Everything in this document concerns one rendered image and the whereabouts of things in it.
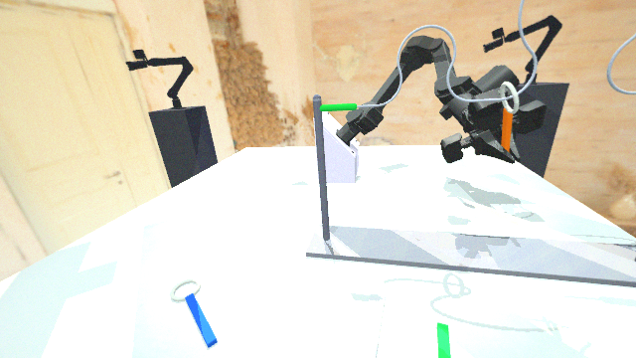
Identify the orange handle with grey tip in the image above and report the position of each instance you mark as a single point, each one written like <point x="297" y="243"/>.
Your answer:
<point x="508" y="114"/>

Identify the white loop with blue handle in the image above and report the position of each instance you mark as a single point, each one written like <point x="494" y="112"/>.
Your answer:
<point x="197" y="312"/>

